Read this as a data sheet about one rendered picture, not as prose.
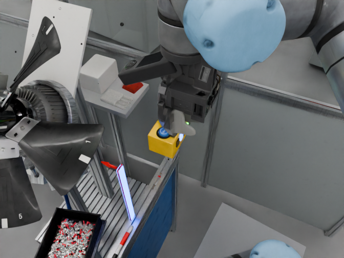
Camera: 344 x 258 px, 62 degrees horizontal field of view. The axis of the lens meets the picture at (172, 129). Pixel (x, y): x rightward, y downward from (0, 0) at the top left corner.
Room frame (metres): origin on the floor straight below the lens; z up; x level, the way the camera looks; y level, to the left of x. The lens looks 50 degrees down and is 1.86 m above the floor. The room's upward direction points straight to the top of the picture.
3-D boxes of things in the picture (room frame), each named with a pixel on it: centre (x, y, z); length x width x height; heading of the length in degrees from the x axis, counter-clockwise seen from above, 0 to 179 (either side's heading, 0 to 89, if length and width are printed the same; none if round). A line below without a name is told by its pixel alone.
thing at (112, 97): (1.03, 0.27, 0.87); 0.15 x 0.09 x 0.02; 62
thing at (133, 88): (1.14, 0.20, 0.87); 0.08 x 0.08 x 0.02; 56
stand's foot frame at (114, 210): (0.81, 0.50, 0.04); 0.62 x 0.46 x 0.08; 155
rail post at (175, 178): (0.73, -0.01, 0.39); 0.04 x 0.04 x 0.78; 65
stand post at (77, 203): (0.73, 0.54, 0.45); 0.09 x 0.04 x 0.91; 65
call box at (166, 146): (0.69, 0.01, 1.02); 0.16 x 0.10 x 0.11; 155
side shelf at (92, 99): (1.12, 0.33, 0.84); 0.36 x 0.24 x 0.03; 65
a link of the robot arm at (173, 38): (0.36, -0.02, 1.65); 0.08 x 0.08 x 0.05
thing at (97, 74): (1.18, 0.39, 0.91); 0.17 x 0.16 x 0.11; 155
